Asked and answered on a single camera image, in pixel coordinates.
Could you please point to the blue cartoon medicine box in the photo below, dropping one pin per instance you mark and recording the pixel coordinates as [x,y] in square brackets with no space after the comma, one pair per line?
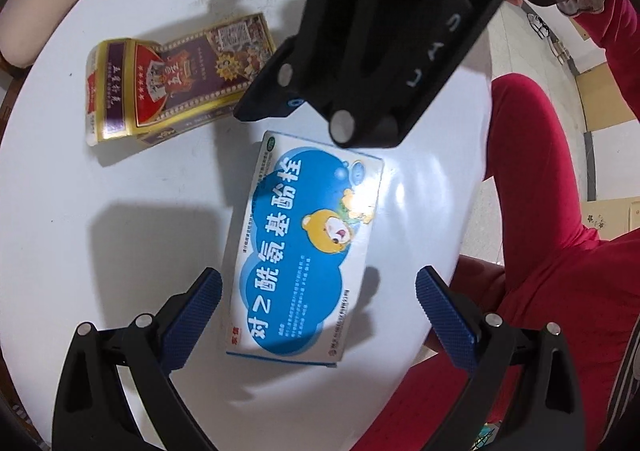
[305,251]

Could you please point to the gold purple printed box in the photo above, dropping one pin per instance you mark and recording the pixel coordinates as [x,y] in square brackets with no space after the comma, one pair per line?
[170,81]

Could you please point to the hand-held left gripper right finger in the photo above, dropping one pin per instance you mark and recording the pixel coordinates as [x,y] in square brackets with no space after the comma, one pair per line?
[445,321]

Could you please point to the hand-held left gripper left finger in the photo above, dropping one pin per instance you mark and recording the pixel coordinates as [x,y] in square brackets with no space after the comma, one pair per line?
[192,316]

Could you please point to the cream seat cushion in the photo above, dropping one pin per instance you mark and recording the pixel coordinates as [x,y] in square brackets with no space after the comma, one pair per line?
[45,6]

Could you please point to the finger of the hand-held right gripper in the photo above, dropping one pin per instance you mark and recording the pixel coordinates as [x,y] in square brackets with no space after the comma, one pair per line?
[272,91]

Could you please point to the wooden chair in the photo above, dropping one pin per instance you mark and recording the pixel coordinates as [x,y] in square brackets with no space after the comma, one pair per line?
[10,86]

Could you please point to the person's right forearm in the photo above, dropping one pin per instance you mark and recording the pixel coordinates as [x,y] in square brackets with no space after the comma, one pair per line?
[620,41]

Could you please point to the printed cardboard sheet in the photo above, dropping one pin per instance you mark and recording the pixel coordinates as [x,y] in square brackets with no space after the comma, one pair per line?
[612,217]

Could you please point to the small grey floor object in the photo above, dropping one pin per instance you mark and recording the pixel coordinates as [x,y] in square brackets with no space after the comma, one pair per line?
[547,36]

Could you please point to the flat cardboard sheet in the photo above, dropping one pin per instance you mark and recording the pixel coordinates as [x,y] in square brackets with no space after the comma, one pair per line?
[607,101]

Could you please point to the person in red clothes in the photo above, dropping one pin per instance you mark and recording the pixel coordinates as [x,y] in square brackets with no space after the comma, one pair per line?
[540,331]

